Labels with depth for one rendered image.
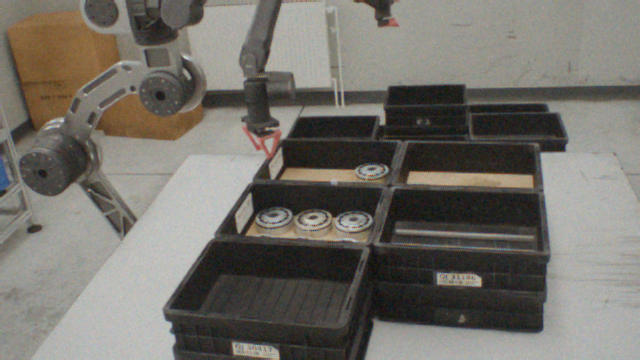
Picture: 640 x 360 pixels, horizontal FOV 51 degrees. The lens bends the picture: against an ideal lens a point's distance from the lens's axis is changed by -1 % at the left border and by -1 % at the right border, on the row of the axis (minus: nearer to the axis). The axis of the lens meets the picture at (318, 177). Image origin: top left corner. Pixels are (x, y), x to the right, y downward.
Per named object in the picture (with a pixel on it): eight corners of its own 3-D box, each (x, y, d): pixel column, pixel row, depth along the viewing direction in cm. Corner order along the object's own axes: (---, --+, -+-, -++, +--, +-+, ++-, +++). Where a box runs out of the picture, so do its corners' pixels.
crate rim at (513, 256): (371, 254, 160) (371, 245, 159) (390, 193, 186) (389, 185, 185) (550, 264, 150) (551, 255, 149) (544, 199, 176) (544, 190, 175)
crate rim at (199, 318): (161, 321, 144) (158, 312, 143) (212, 245, 170) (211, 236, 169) (345, 338, 134) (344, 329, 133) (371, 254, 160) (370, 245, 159)
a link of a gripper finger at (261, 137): (273, 148, 183) (268, 115, 179) (286, 156, 178) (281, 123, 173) (250, 155, 180) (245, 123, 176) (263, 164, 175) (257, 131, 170)
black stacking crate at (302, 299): (170, 355, 149) (160, 314, 143) (219, 277, 174) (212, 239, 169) (348, 374, 139) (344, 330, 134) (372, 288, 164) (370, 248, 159)
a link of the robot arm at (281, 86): (251, 52, 175) (241, 54, 167) (294, 50, 172) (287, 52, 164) (254, 98, 178) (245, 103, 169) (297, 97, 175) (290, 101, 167)
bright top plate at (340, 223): (330, 230, 181) (330, 228, 181) (340, 211, 189) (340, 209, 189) (367, 233, 178) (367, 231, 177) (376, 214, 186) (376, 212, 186)
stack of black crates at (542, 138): (468, 231, 306) (469, 140, 286) (467, 199, 332) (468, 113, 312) (561, 232, 299) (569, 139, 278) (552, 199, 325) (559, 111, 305)
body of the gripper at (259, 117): (262, 116, 182) (259, 90, 179) (281, 127, 174) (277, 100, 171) (241, 123, 179) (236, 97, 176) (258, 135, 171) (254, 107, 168)
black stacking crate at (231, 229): (219, 276, 174) (212, 238, 169) (255, 217, 200) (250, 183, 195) (373, 287, 164) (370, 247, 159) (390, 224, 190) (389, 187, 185)
